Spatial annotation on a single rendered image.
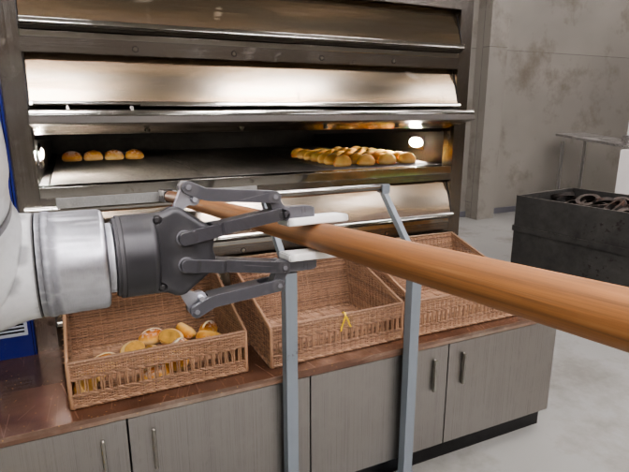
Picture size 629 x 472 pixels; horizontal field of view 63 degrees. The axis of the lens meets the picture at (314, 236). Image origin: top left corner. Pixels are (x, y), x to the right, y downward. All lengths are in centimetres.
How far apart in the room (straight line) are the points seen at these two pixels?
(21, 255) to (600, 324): 39
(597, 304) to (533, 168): 797
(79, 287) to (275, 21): 181
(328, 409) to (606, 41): 798
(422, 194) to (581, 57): 645
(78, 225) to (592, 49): 871
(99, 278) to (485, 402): 210
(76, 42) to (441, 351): 173
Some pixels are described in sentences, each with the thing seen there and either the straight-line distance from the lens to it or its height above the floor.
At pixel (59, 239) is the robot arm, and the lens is 46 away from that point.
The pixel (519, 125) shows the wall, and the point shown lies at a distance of 795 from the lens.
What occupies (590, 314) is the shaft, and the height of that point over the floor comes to 135.
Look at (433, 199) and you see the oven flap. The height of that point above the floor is 101.
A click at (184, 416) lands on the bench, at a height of 51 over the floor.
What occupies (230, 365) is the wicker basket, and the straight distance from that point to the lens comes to 179.
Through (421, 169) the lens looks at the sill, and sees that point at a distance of 252.
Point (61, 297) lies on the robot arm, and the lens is 46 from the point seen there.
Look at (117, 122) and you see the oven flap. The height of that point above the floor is 140.
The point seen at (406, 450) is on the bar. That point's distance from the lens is 217.
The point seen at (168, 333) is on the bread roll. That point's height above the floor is 64.
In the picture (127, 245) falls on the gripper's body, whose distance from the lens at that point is 46.
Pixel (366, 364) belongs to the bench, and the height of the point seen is 54.
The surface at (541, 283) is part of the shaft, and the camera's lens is 30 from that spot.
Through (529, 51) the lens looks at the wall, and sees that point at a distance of 801.
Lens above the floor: 144
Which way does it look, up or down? 14 degrees down
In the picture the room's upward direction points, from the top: straight up
